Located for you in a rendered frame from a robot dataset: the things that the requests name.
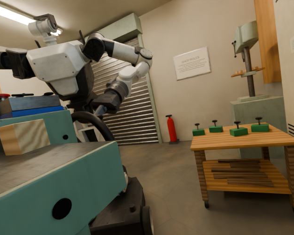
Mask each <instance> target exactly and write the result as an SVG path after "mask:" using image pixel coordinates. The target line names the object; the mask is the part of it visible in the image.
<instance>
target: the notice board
mask: <svg viewBox="0 0 294 235"><path fill-rule="evenodd" d="M173 63H174V69H175V76H176V80H177V81H178V80H182V79H186V78H190V77H193V76H198V75H202V74H206V73H210V72H211V68H210V60H209V53H208V47H207V46H206V47H203V48H200V49H197V50H193V51H190V52H188V53H185V54H182V55H178V56H175V57H173Z"/></svg>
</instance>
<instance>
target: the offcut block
mask: <svg viewBox="0 0 294 235"><path fill-rule="evenodd" d="M0 139H1V142H2V146H3V149H4V152H5V155H6V156H8V155H21V154H25V153H28V152H30V151H33V150H36V149H39V148H42V147H45V146H48V145H50V141H49V137H48V134H47V130H46V126H45V123H44V120H43V119H38V120H33V121H27V122H22V123H16V124H10V125H6V126H2V127H0Z"/></svg>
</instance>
